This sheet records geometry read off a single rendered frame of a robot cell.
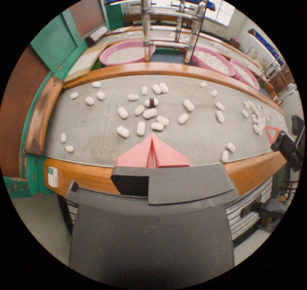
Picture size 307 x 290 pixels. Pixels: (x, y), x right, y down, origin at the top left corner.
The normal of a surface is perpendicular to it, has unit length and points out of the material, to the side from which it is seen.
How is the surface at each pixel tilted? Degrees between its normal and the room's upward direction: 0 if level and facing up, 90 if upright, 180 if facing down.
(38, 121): 67
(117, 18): 90
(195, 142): 0
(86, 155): 0
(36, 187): 90
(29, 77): 90
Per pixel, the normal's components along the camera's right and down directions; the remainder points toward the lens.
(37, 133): 0.92, -0.11
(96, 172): 0.00, -0.86
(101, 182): 0.00, -0.25
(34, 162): 1.00, 0.00
